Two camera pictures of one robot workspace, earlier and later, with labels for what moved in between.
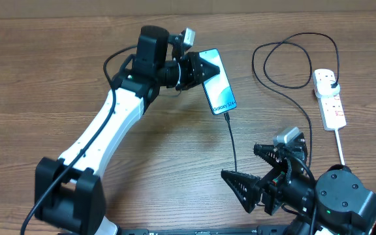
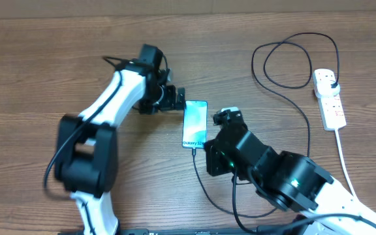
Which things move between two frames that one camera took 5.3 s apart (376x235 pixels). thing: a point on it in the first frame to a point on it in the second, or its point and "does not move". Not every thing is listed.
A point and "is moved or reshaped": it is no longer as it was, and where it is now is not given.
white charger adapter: (324, 87) does not move
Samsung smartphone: (219, 90) to (195, 117)
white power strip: (332, 111) does not move
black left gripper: (194, 62) to (170, 102)
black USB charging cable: (233, 141) is moved or reshaped
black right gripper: (277, 186) to (221, 166)
